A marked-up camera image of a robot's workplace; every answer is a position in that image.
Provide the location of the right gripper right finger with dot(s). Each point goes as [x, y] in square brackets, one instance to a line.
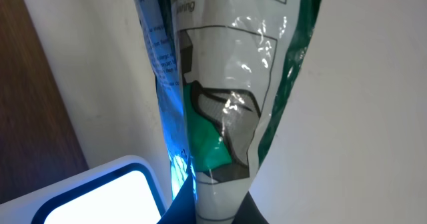
[248, 213]

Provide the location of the green white 3M packet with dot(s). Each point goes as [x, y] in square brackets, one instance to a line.
[224, 70]

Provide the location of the white barcode scanner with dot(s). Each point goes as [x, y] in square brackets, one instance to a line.
[125, 190]

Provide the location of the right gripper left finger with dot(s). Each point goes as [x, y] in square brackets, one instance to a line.
[182, 209]

